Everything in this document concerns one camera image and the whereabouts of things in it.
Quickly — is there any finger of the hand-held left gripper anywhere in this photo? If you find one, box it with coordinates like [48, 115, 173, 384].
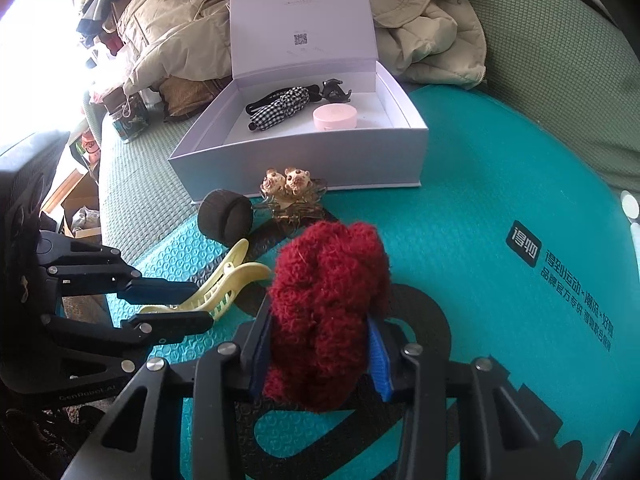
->
[35, 230, 200, 307]
[40, 310, 215, 373]

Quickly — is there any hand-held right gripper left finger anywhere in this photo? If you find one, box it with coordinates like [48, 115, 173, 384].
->
[60, 305, 273, 480]

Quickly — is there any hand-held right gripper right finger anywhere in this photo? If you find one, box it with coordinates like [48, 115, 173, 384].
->
[367, 312, 566, 480]

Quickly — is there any cream hair claw clip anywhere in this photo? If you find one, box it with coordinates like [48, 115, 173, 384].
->
[139, 239, 273, 321]

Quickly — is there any red fuzzy scrunchie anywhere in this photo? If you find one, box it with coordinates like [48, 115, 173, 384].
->
[262, 219, 392, 413]

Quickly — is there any brown bear hair clip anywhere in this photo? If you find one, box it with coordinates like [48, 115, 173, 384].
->
[251, 166, 333, 238]

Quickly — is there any long black hair clip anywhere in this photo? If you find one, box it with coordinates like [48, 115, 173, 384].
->
[245, 82, 321, 113]

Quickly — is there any gingham bow hair clip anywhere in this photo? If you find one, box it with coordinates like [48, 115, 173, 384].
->
[247, 86, 308, 132]

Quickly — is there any pink round container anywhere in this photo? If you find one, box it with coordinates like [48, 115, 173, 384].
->
[312, 103, 358, 132]

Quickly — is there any black hair claw clip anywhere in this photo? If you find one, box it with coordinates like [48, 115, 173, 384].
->
[319, 78, 352, 102]

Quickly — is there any white gift box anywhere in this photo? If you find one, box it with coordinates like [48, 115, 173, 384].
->
[167, 0, 431, 206]

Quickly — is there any open cardboard box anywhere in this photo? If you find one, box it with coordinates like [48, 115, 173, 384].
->
[62, 170, 101, 238]

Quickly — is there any brown cushion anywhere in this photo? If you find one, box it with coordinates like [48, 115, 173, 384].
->
[159, 76, 233, 121]

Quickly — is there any teal bubble mailer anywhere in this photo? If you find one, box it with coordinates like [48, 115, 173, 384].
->
[107, 82, 640, 480]

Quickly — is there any pile of dark clothes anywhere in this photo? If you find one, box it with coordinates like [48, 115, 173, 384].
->
[75, 0, 146, 56]

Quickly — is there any beige puffer jacket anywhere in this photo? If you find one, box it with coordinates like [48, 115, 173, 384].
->
[112, 0, 488, 116]

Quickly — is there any green sofa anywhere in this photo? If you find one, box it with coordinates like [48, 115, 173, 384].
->
[82, 0, 640, 271]

